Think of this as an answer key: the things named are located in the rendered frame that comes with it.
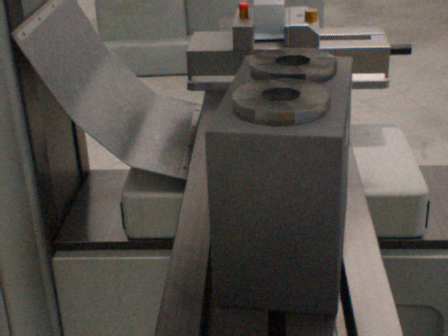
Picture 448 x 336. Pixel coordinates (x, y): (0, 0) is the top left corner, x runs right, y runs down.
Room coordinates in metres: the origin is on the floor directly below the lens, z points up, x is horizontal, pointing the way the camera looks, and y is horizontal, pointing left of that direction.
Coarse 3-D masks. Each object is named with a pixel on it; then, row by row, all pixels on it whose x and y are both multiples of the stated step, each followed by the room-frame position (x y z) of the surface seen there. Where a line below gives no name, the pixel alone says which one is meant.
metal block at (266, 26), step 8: (256, 0) 1.25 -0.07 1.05; (264, 0) 1.25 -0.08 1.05; (272, 0) 1.24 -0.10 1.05; (280, 0) 1.24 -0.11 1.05; (256, 8) 1.22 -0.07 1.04; (264, 8) 1.22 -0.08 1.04; (272, 8) 1.22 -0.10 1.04; (280, 8) 1.22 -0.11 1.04; (256, 16) 1.22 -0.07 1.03; (264, 16) 1.22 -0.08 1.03; (272, 16) 1.22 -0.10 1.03; (280, 16) 1.22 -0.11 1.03; (256, 24) 1.22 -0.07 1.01; (264, 24) 1.22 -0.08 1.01; (272, 24) 1.22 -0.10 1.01; (280, 24) 1.22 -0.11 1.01; (256, 32) 1.22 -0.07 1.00; (264, 32) 1.22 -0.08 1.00; (272, 32) 1.22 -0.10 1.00; (280, 32) 1.22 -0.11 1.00
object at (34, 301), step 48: (0, 0) 1.01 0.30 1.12; (0, 48) 1.01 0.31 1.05; (0, 96) 0.99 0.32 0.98; (48, 96) 1.15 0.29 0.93; (0, 144) 0.98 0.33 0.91; (48, 144) 1.11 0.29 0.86; (0, 192) 0.98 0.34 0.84; (48, 192) 1.05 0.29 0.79; (0, 240) 0.97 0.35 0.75; (48, 240) 1.02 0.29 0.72; (0, 288) 0.97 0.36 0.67; (48, 288) 1.01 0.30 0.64
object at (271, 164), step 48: (288, 48) 0.76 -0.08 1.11; (240, 96) 0.62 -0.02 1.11; (288, 96) 0.63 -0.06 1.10; (336, 96) 0.64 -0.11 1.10; (240, 144) 0.57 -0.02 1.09; (288, 144) 0.56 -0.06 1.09; (336, 144) 0.55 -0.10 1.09; (240, 192) 0.57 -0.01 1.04; (288, 192) 0.56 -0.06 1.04; (336, 192) 0.55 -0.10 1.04; (240, 240) 0.57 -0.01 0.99; (288, 240) 0.56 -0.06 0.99; (336, 240) 0.55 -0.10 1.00; (240, 288) 0.57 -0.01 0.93; (288, 288) 0.56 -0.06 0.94; (336, 288) 0.55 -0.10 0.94
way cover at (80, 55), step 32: (64, 0) 1.27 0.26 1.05; (32, 32) 1.08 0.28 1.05; (64, 32) 1.19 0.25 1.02; (96, 32) 1.32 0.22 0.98; (32, 64) 1.01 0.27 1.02; (64, 64) 1.11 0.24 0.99; (96, 64) 1.23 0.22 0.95; (64, 96) 1.04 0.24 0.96; (96, 96) 1.13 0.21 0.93; (128, 96) 1.22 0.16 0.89; (160, 96) 1.31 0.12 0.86; (96, 128) 1.03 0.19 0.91; (128, 128) 1.11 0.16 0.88; (160, 128) 1.16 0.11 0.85; (192, 128) 1.19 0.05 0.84; (128, 160) 1.01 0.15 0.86; (160, 160) 1.04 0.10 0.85
